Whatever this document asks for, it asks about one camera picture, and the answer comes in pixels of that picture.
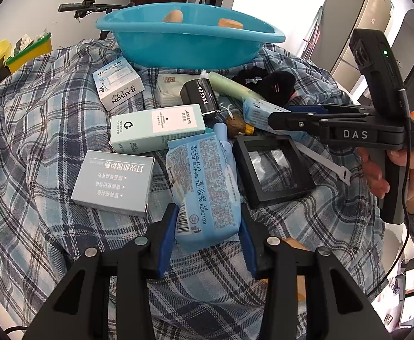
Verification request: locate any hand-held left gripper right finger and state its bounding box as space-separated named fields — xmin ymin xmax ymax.
xmin=240 ymin=203 xmax=394 ymax=340

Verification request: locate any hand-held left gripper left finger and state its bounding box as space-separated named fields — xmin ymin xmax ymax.
xmin=23 ymin=203 xmax=180 ymax=340

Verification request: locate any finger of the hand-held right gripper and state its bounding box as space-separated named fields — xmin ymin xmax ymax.
xmin=268 ymin=111 xmax=327 ymax=137
xmin=287 ymin=103 xmax=375 ymax=118

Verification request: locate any light blue small packet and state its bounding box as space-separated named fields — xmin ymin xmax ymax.
xmin=242 ymin=98 xmax=310 ymax=142

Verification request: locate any blue wet wipes packet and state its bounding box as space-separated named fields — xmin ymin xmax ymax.
xmin=167 ymin=131 xmax=242 ymax=254

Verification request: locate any orange rounded soap bar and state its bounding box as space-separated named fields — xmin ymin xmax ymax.
xmin=217 ymin=18 xmax=245 ymax=29

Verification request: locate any blue plastic basin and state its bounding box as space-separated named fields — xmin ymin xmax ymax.
xmin=95 ymin=3 xmax=286 ymax=69

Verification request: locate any round beige case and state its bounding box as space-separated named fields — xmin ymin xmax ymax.
xmin=162 ymin=10 xmax=183 ymax=24

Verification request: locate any person's right hand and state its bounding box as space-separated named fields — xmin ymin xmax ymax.
xmin=355 ymin=111 xmax=414 ymax=216

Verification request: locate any black fabric pouch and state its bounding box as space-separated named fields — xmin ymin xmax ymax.
xmin=258 ymin=72 xmax=296 ymax=106

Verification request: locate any slim grey stick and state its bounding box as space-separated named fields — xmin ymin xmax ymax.
xmin=294 ymin=143 xmax=353 ymax=186

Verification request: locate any small brown figurine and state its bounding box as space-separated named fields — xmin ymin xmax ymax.
xmin=226 ymin=113 xmax=254 ymax=137

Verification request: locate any small blue bottle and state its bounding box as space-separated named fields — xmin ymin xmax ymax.
xmin=214 ymin=122 xmax=233 ymax=146

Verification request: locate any champagne refrigerator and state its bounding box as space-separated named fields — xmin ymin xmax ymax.
xmin=311 ymin=0 xmax=395 ymax=78

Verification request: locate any light green tube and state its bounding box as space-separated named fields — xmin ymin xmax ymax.
xmin=200 ymin=71 xmax=264 ymax=101

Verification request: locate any grey box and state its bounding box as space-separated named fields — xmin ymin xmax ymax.
xmin=71 ymin=150 xmax=155 ymax=217

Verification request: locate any small black box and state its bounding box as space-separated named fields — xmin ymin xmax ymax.
xmin=180 ymin=79 xmax=221 ymax=118

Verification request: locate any mint green box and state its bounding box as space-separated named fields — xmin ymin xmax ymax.
xmin=109 ymin=104 xmax=207 ymax=154

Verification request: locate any white cotton pad pack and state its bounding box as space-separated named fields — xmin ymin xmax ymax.
xmin=156 ymin=74 xmax=190 ymax=107

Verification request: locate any blue plaid cloth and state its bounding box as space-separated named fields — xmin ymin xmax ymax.
xmin=0 ymin=37 xmax=385 ymax=340

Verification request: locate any white and blue box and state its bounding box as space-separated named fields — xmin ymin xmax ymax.
xmin=92 ymin=57 xmax=145 ymax=112

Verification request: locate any green and yellow bin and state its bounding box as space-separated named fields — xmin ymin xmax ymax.
xmin=7 ymin=32 xmax=53 ymax=75

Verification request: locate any black frame display box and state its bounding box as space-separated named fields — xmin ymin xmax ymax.
xmin=235 ymin=135 xmax=317 ymax=210

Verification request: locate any mop with pink handle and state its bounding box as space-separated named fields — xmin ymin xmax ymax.
xmin=301 ymin=7 xmax=323 ymax=59

